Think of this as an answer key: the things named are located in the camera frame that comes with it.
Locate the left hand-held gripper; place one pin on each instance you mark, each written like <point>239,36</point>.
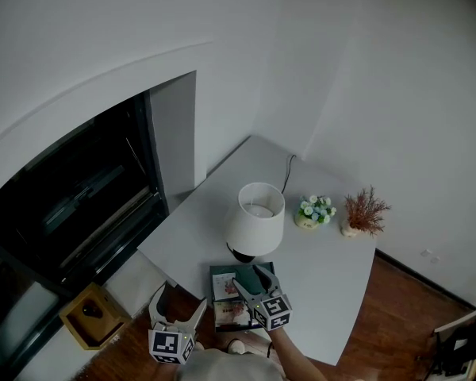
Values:
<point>166,341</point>

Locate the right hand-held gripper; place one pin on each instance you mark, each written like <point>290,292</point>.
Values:
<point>273,312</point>

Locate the dark green storage box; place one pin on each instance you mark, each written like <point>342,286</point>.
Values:
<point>246,281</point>

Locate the person's right forearm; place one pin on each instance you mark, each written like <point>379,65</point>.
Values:
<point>293,355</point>

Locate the person's white shoe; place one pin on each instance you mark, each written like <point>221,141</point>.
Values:
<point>236,346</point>
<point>199,345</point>

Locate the white table lamp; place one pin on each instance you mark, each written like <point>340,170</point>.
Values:
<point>254,232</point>

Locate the person's white shirt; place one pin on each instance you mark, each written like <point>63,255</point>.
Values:
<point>230,369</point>

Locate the dark brown object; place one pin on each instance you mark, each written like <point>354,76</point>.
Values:
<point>92,310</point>

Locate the potted white flowers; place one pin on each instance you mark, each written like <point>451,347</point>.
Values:
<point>315,210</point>

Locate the yellow wooden box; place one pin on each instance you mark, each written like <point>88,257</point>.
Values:
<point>73,328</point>

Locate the potted brown dried plant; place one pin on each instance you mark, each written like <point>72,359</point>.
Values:
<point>363,210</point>

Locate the black window frame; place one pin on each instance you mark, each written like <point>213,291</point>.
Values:
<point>75,201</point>

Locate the white wall socket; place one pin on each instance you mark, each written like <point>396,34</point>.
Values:
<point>426,252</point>
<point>434,259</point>

